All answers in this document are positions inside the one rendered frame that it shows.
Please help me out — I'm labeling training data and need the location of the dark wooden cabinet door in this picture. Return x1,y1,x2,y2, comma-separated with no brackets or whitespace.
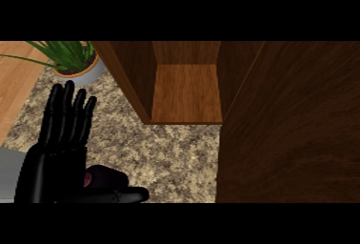
214,40,360,204

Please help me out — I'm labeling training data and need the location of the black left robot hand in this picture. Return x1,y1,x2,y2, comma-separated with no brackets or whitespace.
13,79,151,204

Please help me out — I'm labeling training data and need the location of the green potted plant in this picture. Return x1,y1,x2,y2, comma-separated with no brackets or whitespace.
0,40,106,88

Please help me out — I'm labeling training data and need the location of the wooden cabinet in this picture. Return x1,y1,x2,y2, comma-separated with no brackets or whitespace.
92,40,267,126

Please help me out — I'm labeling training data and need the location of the dark wine bottle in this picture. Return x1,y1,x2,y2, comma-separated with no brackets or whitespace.
83,164,132,189

